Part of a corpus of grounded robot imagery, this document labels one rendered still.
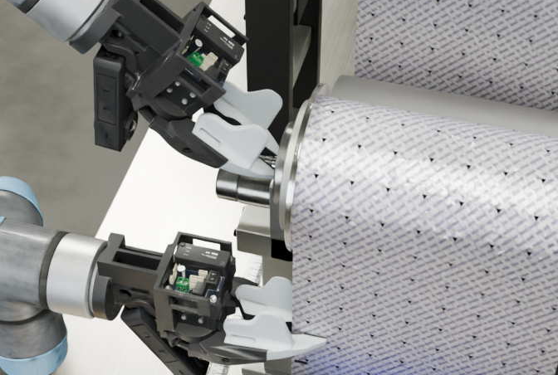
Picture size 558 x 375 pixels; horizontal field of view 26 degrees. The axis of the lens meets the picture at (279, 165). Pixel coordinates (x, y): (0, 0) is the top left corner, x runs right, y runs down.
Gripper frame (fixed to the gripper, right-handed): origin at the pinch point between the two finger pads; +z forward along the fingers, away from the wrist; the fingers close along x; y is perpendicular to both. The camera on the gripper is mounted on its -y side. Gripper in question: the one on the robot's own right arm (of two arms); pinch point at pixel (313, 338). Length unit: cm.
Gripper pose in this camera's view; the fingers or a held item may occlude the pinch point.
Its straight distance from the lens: 111.9
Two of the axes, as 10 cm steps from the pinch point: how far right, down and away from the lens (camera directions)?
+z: 9.7, 1.8, -1.8
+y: 0.0, -7.0, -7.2
